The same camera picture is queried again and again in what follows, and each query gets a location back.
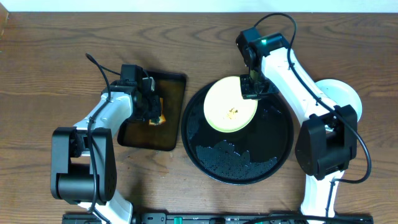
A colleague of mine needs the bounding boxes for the green and yellow sponge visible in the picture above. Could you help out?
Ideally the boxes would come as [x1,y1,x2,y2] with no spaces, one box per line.
[149,98,166,126]

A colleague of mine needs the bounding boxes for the yellow plate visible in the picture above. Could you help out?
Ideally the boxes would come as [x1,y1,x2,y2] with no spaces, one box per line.
[203,76,258,133]

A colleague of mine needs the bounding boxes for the light blue plate front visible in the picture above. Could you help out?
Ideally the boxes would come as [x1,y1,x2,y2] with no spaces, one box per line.
[315,79,363,121]

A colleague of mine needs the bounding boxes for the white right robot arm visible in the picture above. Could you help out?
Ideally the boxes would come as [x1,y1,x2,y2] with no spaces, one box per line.
[236,27,358,218]

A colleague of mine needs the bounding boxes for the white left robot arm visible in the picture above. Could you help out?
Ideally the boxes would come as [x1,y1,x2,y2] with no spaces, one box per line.
[50,77,161,223]

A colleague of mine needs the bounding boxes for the black rectangular water tray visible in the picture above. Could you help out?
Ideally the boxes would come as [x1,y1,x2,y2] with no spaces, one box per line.
[117,71,187,151]

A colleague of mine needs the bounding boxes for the black round tray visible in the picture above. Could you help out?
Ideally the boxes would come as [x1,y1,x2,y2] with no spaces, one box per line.
[181,84,294,185]

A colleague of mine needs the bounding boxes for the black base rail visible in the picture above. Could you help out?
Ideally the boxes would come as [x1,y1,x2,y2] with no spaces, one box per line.
[61,212,374,224]

